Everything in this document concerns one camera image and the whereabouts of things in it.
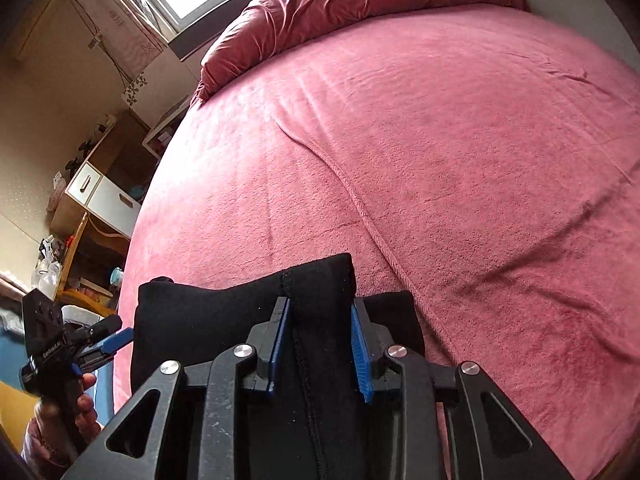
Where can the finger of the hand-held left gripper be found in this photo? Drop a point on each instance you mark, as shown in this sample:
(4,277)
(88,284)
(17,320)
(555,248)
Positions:
(102,326)
(112,342)

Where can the floral curtain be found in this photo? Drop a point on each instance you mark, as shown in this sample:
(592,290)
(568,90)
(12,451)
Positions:
(135,35)

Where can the person's left hand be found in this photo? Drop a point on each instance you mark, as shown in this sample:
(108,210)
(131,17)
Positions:
(90,410)

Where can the white bedside shelf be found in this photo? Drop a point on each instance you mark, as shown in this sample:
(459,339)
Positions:
(167,127)

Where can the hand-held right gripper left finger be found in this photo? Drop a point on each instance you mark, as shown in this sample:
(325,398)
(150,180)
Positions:
(280,340)

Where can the black pants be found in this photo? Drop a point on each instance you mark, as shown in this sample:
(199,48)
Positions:
(320,285)

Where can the white plastic bag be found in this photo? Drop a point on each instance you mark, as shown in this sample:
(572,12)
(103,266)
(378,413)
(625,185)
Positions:
(47,272)

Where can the wooden cabinet with white drawers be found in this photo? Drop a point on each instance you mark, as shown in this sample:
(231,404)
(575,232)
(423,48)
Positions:
(105,200)

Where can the grey plastic stool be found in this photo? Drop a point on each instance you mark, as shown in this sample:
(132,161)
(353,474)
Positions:
(87,311)

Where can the pink bed sheet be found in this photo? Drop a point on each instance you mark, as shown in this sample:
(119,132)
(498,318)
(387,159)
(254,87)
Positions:
(425,160)

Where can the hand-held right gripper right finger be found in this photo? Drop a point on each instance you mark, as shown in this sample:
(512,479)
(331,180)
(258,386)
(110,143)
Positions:
(361,355)

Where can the person's left forearm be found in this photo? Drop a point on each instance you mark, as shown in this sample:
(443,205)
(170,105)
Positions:
(42,447)

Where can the teal cup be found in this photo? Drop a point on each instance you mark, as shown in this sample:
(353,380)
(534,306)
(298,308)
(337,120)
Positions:
(117,277)

